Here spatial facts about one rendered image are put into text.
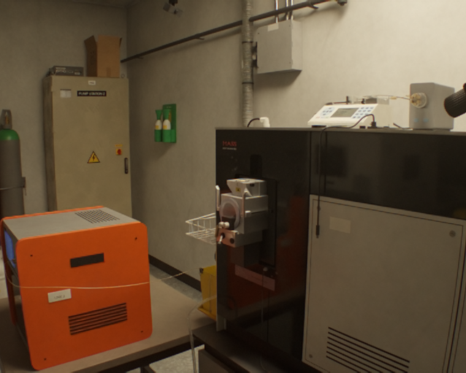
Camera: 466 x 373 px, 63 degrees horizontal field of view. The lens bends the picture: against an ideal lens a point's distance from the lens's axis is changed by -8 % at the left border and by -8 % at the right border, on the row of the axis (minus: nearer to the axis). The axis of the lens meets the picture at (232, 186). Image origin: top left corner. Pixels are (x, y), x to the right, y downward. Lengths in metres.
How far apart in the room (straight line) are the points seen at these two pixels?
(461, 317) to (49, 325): 1.11
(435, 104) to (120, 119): 3.49
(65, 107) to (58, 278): 2.89
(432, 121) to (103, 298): 1.11
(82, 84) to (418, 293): 3.67
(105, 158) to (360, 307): 3.49
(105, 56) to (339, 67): 2.55
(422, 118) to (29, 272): 1.18
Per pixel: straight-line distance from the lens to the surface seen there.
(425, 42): 2.16
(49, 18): 4.54
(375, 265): 0.95
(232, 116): 3.07
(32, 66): 4.41
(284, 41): 2.58
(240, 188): 1.12
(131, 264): 1.39
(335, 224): 0.99
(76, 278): 1.33
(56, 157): 4.04
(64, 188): 4.08
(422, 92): 1.15
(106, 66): 4.26
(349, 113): 1.38
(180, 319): 1.64
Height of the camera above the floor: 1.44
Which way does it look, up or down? 8 degrees down
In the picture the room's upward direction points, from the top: straight up
